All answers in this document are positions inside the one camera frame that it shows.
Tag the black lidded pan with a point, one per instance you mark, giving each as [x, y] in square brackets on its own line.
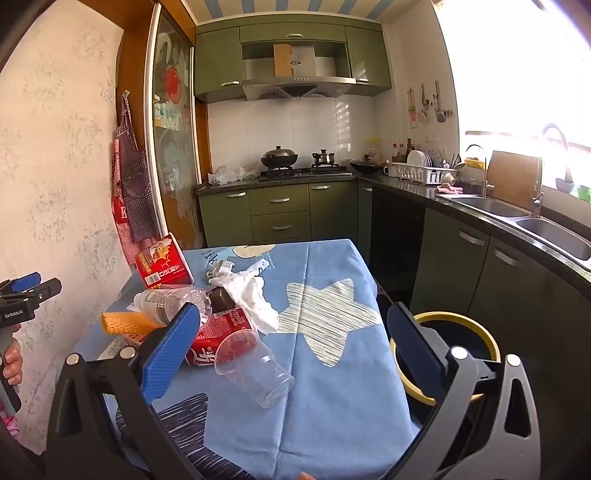
[364, 165]

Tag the clear plastic cup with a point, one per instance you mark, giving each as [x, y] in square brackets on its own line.
[258, 374]

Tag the red checked apron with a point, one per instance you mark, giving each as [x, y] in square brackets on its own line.
[122, 221]

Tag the black kitchen countertop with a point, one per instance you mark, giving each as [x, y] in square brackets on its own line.
[415, 190]

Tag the hanging kitchen utensils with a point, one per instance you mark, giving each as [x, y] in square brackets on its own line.
[425, 108]

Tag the row of white plates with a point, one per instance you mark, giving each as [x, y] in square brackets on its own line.
[419, 158]

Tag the steel double sink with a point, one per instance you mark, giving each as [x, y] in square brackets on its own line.
[489, 205]

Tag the wooden glass door cabinet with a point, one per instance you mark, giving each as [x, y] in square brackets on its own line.
[178, 152]

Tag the green base cabinets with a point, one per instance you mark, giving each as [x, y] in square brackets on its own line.
[281, 207]

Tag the person's left hand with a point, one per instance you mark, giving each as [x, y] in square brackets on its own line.
[13, 364]

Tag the black wok with lid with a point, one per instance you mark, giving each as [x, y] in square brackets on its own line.
[278, 157]

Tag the orange foam net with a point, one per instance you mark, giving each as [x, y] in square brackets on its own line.
[122, 323]

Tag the pink cloth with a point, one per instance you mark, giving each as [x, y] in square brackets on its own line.
[449, 188]

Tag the red soda can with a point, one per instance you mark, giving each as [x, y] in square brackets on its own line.
[217, 327]

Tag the yellow rim trash bin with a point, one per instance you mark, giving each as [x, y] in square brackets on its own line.
[461, 318]

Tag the black gas stove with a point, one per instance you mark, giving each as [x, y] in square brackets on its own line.
[323, 173]

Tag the group of sauce bottles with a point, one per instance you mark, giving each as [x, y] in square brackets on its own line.
[404, 150]

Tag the steel range hood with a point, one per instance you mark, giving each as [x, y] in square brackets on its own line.
[295, 85]

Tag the tall steel faucet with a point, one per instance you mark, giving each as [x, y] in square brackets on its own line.
[538, 194]

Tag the green wall cabinets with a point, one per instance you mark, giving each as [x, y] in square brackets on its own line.
[217, 60]

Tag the short steel faucet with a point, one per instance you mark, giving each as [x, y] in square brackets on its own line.
[485, 184]

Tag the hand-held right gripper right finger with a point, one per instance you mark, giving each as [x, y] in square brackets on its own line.
[413, 346]

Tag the clear plastic bags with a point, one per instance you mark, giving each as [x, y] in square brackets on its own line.
[231, 174]

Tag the white dish rack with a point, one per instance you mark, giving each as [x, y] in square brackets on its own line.
[425, 174]

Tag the clear plastic bottle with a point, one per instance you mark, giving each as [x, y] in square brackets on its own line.
[161, 304]

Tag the red and white packet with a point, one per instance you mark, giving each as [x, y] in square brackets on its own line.
[164, 265]

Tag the small wooden board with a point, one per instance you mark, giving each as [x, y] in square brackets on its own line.
[282, 60]

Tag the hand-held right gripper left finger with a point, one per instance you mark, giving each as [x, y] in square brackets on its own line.
[171, 355]

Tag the brown paper cup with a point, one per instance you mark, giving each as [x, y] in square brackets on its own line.
[220, 299]

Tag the large wooden cutting board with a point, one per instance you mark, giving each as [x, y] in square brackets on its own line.
[512, 180]

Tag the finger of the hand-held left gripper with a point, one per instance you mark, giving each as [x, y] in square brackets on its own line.
[25, 281]
[46, 288]

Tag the blue star print tablecloth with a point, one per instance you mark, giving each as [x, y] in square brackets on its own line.
[332, 415]

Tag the small steel pot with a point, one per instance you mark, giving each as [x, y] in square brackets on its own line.
[323, 158]

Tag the white tissue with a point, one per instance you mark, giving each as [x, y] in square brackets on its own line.
[249, 295]

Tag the white mug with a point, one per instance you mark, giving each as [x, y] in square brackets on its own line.
[390, 171]

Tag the green plastic container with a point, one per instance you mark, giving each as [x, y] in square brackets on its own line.
[585, 194]

